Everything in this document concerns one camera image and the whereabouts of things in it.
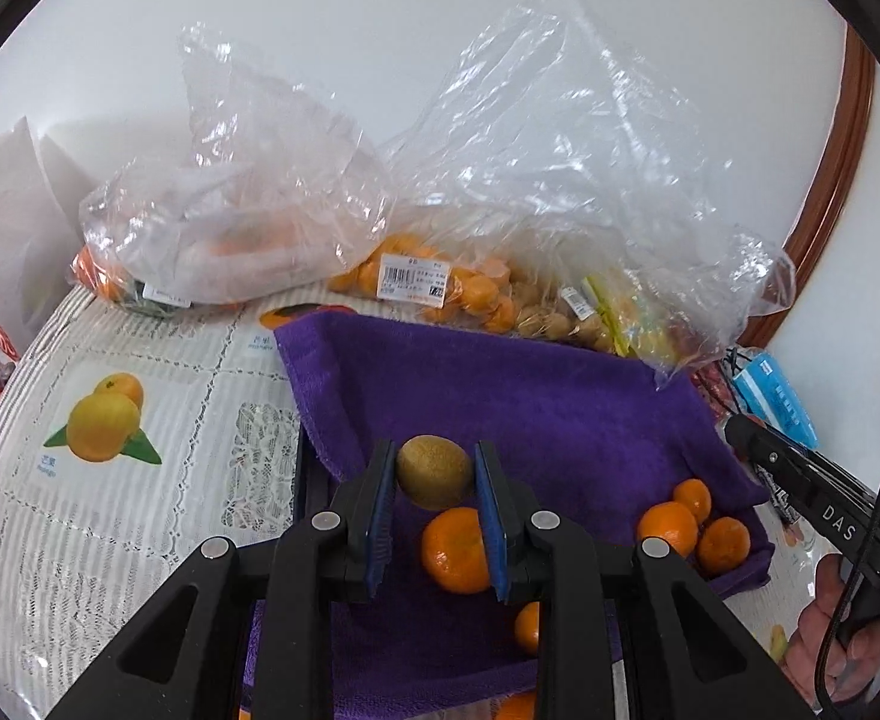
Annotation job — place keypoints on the clear bag of tangerines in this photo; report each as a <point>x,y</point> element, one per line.
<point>222,240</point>

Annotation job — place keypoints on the labelled bag of kumquats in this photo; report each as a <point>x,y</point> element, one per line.
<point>477,292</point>

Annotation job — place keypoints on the bag of husk cherries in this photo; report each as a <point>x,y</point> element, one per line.
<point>545,322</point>

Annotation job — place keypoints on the wooden door frame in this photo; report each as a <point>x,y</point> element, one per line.
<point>844,165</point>

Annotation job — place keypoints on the person's right hand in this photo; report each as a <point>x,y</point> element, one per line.
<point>811,637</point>

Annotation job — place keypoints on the white paper bag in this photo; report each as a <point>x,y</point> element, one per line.
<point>12,202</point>

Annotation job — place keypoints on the large clear plastic bag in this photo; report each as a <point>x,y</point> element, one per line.
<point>575,165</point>

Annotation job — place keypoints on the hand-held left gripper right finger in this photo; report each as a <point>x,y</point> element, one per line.
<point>494,532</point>

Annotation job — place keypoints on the purple towel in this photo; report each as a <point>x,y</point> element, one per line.
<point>522,390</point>

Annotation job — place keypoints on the blue packet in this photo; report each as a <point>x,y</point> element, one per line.
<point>777,397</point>

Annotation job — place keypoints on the brown kiwi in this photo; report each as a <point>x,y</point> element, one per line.
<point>434,469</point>

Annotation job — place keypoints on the large tangerine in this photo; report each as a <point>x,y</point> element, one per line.
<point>455,551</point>

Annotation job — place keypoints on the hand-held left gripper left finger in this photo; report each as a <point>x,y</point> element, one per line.
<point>380,525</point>

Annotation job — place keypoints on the small tangerine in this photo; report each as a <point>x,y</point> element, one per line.
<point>692,499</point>

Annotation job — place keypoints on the red mesh bag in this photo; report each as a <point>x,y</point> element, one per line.
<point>709,382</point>

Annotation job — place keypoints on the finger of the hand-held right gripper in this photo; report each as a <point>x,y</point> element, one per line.
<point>766,450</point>

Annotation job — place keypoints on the yellow zip bag of fruit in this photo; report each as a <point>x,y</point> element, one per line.
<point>650,330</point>

